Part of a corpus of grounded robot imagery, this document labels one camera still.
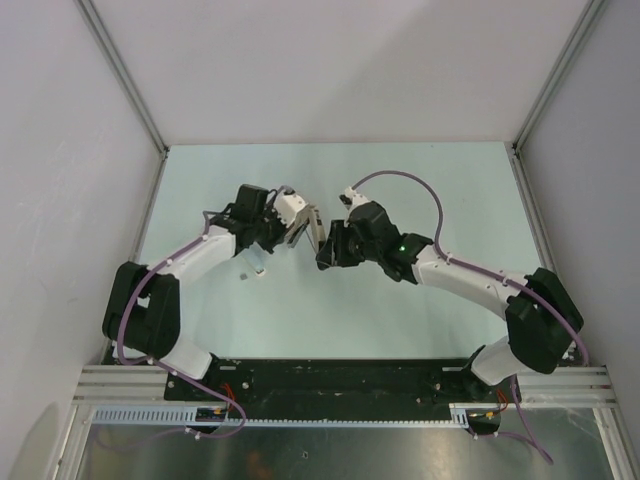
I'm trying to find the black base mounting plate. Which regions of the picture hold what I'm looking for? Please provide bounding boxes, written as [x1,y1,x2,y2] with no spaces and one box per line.
[164,355,522,412]

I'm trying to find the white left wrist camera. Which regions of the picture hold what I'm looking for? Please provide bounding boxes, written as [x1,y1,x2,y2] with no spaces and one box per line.
[274,192,307,227]

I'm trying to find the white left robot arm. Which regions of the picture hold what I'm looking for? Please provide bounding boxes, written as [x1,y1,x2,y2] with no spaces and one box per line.
[102,184,305,400]

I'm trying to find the aluminium frame rail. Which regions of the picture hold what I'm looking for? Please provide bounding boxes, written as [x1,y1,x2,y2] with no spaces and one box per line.
[499,365,614,404]

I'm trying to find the grey slotted cable duct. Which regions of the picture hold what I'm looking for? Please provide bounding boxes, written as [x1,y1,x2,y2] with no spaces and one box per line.
[91,405,469,429]

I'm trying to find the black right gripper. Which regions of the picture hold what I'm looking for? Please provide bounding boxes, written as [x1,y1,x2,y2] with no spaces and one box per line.
[317,221,381,269]

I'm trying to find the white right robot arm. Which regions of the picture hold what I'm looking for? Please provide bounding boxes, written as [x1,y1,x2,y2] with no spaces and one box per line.
[315,201,584,401]

